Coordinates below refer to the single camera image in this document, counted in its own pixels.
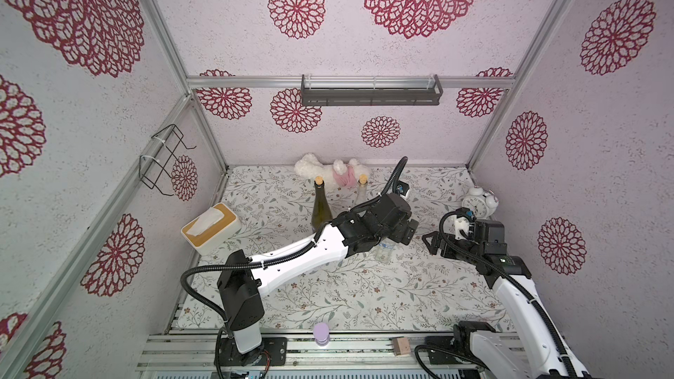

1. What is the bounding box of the clear plastic bottle blue label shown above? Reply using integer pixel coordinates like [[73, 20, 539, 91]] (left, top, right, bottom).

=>
[[371, 239, 396, 264]]

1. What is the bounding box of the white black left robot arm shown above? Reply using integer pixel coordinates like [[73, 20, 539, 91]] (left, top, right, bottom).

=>
[[217, 193, 419, 354]]

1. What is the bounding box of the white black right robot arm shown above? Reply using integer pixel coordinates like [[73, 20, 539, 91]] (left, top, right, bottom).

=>
[[421, 212, 592, 378]]

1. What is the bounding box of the clear tall glass bottle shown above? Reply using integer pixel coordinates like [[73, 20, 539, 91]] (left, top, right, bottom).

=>
[[351, 174, 369, 208]]

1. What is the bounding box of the dark green wine bottle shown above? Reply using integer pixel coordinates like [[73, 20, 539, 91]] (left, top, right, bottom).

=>
[[311, 177, 333, 232]]

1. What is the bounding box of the white alarm clock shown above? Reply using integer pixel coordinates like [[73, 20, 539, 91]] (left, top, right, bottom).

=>
[[462, 187, 500, 219]]

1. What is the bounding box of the white plush toy pink scarf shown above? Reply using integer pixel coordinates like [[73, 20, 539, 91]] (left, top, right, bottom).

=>
[[294, 154, 371, 191]]

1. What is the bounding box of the small wooden block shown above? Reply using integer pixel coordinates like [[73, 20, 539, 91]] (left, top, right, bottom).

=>
[[391, 337, 412, 356]]

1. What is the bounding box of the purple small cup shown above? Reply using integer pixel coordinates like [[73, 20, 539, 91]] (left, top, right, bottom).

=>
[[312, 322, 330, 347]]

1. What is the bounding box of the white tissue sheet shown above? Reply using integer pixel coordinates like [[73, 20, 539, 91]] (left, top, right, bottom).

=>
[[186, 207, 224, 236]]

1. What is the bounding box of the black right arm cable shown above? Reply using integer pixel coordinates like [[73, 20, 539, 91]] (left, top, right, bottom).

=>
[[438, 209, 580, 379]]

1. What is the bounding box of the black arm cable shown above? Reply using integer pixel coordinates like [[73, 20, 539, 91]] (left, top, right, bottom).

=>
[[438, 209, 580, 379], [180, 156, 409, 322]]

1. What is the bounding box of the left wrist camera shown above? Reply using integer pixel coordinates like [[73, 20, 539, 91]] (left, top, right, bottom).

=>
[[393, 181, 411, 200]]

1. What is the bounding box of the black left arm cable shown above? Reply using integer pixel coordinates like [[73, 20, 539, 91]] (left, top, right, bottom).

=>
[[180, 156, 409, 322]]

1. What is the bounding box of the black wall shelf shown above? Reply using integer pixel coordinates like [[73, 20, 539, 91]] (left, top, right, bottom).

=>
[[300, 75, 444, 107]]

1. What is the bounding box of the black wire wall rack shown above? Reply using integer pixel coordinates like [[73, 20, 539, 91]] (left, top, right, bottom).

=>
[[137, 124, 196, 197]]

